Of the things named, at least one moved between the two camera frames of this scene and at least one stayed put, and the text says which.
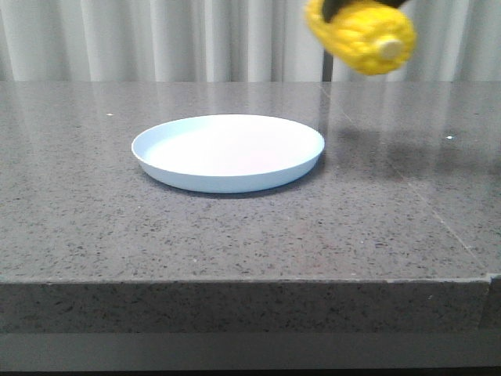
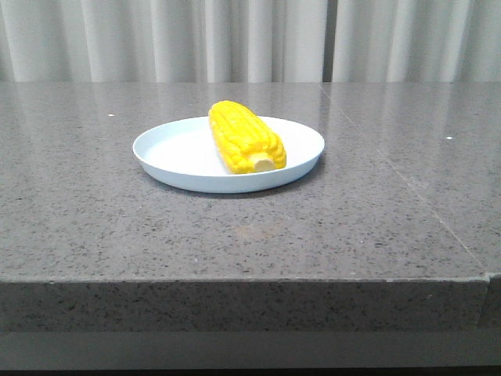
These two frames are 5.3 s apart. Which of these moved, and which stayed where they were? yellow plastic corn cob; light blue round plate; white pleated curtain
Moved: yellow plastic corn cob
Stayed: light blue round plate; white pleated curtain
